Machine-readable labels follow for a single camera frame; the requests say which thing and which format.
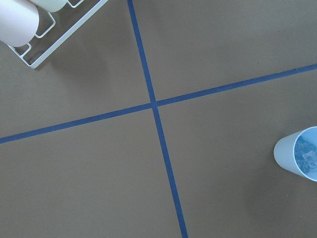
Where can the light blue plastic cup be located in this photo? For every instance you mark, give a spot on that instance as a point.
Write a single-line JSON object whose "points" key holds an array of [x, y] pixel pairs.
{"points": [[297, 153]]}

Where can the pale green plastic cup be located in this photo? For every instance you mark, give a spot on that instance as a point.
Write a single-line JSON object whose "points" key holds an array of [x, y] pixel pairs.
{"points": [[50, 5]]}

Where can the pink plastic cup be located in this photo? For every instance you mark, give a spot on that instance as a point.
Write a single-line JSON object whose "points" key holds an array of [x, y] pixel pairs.
{"points": [[19, 21]]}

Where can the white wire cup rack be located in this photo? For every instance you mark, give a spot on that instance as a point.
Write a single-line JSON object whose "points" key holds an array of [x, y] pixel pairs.
{"points": [[55, 28]]}

